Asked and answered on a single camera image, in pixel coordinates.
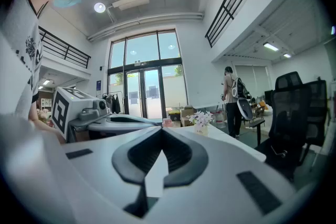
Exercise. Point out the pink drinking cup with lid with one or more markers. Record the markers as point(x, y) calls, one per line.
point(167, 122)

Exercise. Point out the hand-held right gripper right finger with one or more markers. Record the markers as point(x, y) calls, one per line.
point(223, 186)

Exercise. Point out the blue wall sign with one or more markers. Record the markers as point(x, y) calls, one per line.
point(98, 87)

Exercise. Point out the black mesh office chair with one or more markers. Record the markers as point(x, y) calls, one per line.
point(288, 118)

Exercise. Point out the person's grey printed T-shirt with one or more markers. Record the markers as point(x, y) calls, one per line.
point(15, 47)

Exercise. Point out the yellow and black crate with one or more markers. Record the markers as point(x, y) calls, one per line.
point(174, 116)

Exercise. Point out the cardboard box red print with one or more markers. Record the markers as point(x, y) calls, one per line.
point(187, 121)

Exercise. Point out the person's left forearm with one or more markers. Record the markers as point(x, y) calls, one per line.
point(35, 114)

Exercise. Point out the clothes rack with dark garments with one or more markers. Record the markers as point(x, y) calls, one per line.
point(113, 103)

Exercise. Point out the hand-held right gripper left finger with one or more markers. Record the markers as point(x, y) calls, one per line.
point(99, 178)

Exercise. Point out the white flower bouquet in vase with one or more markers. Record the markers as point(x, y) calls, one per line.
point(43, 115)

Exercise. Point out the rectangular ceiling lamp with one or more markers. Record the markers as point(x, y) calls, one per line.
point(270, 46)
point(287, 55)

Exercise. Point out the potted pink artificial flowers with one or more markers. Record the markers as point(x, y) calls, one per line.
point(200, 123)

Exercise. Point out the cardboard box yellow label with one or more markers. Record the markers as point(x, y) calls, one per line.
point(187, 111)

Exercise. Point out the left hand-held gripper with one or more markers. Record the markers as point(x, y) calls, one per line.
point(78, 110)

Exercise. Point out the light blue face mask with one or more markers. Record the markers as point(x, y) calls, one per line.
point(67, 2)

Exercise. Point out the group of clear water jugs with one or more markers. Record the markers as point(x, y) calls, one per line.
point(218, 119)

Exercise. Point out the round ceiling light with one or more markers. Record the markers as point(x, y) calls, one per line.
point(99, 7)

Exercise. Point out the white ceiling pipes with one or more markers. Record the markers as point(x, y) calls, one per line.
point(147, 22)

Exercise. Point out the black balcony railing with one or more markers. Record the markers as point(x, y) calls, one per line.
point(65, 51)
point(236, 0)

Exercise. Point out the glass entrance door with windows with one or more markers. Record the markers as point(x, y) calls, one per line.
point(147, 73)

